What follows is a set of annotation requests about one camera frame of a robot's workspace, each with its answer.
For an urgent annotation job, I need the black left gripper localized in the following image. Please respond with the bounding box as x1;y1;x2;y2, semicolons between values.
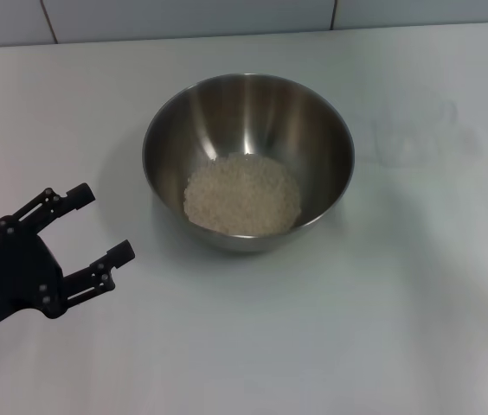
0;182;136;343

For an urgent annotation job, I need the stainless steel mixing bowl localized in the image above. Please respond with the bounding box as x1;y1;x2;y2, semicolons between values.
141;73;356;254

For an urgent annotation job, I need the clear plastic measuring cup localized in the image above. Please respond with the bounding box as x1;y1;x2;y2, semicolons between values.
356;90;483;169

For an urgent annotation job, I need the white rice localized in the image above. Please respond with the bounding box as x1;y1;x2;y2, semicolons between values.
183;155;304;237

